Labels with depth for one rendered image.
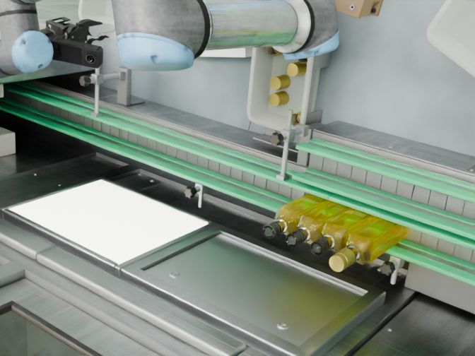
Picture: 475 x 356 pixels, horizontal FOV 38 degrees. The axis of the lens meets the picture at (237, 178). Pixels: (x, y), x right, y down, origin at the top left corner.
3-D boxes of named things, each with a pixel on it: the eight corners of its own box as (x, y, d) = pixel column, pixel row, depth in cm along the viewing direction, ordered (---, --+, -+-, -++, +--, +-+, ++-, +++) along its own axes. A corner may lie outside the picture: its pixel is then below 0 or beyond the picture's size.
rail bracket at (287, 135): (292, 170, 167) (264, 182, 157) (301, 103, 161) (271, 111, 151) (303, 173, 165) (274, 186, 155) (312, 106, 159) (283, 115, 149)
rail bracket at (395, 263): (399, 268, 156) (372, 289, 146) (404, 241, 154) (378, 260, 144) (415, 274, 154) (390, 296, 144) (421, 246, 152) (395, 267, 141)
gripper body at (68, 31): (66, 14, 157) (22, 25, 149) (90, 25, 153) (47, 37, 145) (67, 45, 162) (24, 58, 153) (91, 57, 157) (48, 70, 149)
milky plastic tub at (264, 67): (264, 115, 184) (244, 121, 177) (273, 32, 176) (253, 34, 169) (319, 131, 175) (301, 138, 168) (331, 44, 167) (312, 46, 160)
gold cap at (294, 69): (296, 59, 172) (286, 61, 169) (308, 62, 170) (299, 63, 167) (295, 73, 173) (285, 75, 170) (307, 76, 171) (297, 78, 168)
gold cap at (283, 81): (279, 73, 176) (269, 75, 173) (290, 75, 174) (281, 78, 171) (278, 87, 177) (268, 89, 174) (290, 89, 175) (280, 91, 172)
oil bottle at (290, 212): (319, 206, 165) (268, 233, 149) (321, 185, 163) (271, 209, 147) (339, 214, 162) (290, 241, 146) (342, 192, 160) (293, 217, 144)
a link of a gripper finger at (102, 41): (102, 25, 165) (71, 32, 159) (119, 32, 162) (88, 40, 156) (102, 37, 167) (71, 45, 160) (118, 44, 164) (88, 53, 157)
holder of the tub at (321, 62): (264, 134, 186) (247, 139, 180) (274, 32, 176) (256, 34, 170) (317, 150, 177) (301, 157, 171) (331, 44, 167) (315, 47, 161)
